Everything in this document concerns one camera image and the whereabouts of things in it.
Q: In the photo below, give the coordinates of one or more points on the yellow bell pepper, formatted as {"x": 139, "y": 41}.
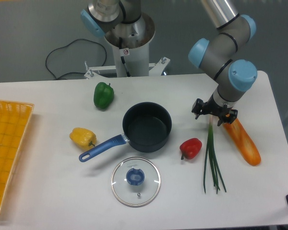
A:
{"x": 82, "y": 137}

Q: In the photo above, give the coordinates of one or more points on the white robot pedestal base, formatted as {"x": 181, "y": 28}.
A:
{"x": 130, "y": 47}

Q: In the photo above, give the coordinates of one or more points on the green onion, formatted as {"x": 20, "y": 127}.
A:
{"x": 210, "y": 158}

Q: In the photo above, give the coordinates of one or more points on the glass lid blue knob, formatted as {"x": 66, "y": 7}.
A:
{"x": 135, "y": 182}

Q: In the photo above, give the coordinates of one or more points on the black saucepan blue handle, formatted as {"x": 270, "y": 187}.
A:
{"x": 146, "y": 128}

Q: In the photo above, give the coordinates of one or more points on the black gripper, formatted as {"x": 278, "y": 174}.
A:
{"x": 225, "y": 114}

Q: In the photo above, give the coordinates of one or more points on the yellow wicker basket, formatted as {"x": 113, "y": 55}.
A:
{"x": 14, "y": 120}

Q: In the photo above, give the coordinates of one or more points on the green bell pepper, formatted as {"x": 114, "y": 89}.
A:
{"x": 103, "y": 95}

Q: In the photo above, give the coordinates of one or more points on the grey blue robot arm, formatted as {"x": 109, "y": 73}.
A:
{"x": 214, "y": 57}

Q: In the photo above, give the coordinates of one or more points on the red bell pepper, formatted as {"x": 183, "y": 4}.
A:
{"x": 190, "y": 148}

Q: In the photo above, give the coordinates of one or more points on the orange baguette bread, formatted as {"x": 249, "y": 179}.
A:
{"x": 243, "y": 142}

